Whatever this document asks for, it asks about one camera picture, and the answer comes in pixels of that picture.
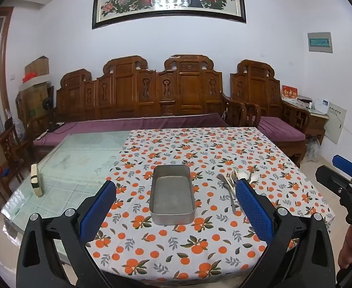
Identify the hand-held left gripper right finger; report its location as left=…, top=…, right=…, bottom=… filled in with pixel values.
left=235, top=179, right=335, bottom=288

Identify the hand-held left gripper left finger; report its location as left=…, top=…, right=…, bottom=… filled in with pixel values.
left=16, top=180, right=117, bottom=288

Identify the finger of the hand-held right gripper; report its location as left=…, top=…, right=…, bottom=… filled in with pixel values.
left=333, top=155, right=352, bottom=178
left=316, top=166, right=352, bottom=204

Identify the rectangular metal tray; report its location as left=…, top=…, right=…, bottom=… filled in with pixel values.
left=149, top=164, right=196, bottom=225

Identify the person's right hand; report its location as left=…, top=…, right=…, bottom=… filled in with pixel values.
left=338, top=225, right=352, bottom=269

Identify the clear plastic bag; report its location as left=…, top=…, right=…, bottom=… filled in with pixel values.
left=306, top=138, right=323, bottom=160

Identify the wooden side table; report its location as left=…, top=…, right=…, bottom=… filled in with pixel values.
left=284, top=98, right=329, bottom=146

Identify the white device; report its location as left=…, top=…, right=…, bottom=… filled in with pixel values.
left=313, top=98, right=329, bottom=114

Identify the cream and green block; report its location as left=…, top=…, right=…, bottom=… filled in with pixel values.
left=31, top=164, right=43, bottom=198

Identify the purple armchair cushion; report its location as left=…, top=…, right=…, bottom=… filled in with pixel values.
left=258, top=116, right=306, bottom=142

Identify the orange print tablecloth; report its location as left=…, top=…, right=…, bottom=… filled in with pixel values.
left=84, top=127, right=335, bottom=283

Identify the red and gold box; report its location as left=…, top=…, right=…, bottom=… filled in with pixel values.
left=282, top=85, right=298, bottom=99

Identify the wooden chair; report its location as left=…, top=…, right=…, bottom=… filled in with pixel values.
left=0, top=125, right=26, bottom=218

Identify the carved wooden armchair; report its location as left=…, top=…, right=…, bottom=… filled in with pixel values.
left=229, top=59, right=312, bottom=168

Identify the black fan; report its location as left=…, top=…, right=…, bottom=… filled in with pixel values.
left=42, top=97, right=57, bottom=131

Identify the carved wooden sofa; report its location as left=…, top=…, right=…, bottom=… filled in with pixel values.
left=32, top=55, right=249, bottom=156

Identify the cardboard box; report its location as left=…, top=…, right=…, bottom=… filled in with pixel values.
left=24, top=56, right=50, bottom=78

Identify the steel spoon with slotted handle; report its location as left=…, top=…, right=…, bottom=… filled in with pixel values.
left=216, top=173, right=238, bottom=215

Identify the grey wall panel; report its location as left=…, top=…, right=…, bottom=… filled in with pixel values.
left=326, top=102, right=347, bottom=145

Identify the white and green wall box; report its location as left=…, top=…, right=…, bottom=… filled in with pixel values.
left=307, top=32, right=333, bottom=54

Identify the wooden door frame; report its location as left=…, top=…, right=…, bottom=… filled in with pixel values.
left=0, top=6, right=15, bottom=113

